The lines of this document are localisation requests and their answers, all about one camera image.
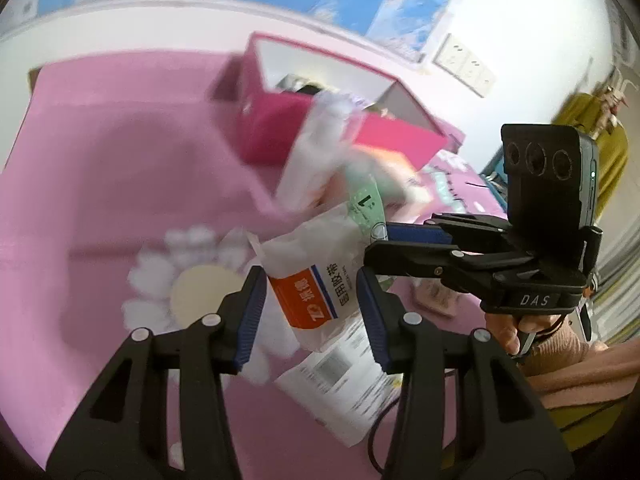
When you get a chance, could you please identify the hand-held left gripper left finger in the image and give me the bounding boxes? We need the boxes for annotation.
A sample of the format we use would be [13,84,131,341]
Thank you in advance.
[47,265,268,480]

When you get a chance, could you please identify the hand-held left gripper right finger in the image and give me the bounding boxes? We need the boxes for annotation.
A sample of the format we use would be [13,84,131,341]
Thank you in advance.
[356,266,576,480]

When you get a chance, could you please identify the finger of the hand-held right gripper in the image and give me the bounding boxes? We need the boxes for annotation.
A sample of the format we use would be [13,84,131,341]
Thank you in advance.
[385,212,511,249]
[364,240,506,293]

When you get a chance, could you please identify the clear packet green label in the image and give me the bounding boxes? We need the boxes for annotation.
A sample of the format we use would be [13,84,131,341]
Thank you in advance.
[320,172,391,243]

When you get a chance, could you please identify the white packet orange label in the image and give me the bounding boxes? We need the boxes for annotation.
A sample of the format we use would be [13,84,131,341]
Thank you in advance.
[247,202,386,356]

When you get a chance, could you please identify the magenta storage box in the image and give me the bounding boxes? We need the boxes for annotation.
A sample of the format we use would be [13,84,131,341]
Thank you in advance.
[207,31,466,166]

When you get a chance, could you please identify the person's right hand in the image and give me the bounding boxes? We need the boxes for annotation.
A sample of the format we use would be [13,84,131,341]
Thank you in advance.
[484,310,526,358]

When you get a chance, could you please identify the yellow hanging cloth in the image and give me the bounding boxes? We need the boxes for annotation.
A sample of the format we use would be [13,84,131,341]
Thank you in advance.
[552,92,630,223]

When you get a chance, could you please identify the white printed paper packet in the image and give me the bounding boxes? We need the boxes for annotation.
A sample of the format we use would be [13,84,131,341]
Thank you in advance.
[274,317,403,447]

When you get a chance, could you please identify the striped cloth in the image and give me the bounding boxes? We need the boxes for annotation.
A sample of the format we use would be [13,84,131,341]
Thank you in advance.
[592,220,640,346]

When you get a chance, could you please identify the clear plastic packet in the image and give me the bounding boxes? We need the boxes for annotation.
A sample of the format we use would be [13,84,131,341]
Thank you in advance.
[275,90,368,211]

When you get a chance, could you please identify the pink printed bedsheet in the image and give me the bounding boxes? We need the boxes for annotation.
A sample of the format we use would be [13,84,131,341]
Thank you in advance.
[0,35,511,480]

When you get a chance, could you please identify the blue folded map sheet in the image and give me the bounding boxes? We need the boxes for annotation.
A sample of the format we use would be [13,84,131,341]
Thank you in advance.
[367,0,451,58]

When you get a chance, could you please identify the person's olive clothing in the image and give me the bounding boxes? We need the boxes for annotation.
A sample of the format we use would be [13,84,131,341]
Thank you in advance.
[547,397,628,451]

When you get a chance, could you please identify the black cable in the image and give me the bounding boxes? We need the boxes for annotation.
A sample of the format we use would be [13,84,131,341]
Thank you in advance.
[367,395,403,478]

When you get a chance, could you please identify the white wall socket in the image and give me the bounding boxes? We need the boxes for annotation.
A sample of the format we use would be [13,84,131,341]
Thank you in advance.
[460,56,497,98]
[432,34,472,70]

